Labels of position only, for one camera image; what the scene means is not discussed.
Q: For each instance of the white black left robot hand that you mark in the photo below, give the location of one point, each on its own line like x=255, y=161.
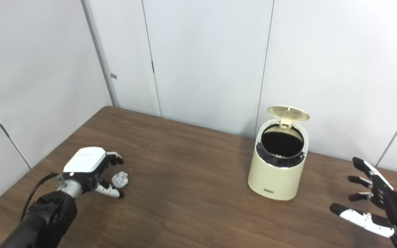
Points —
x=84, y=160

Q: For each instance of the white paper ball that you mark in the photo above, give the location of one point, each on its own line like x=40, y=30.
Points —
x=120, y=179

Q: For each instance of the cream-colored desktop bin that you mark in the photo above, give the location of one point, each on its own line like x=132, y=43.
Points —
x=274, y=181

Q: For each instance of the round cream bin lid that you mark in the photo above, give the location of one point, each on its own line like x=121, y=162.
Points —
x=288, y=113

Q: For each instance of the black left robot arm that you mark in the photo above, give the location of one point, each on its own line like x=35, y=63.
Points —
x=47, y=217

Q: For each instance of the black bin liner bag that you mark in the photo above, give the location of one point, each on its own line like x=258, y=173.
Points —
x=281, y=143

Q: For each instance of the grey wall corner post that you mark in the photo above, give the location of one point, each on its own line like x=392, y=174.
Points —
x=99, y=51

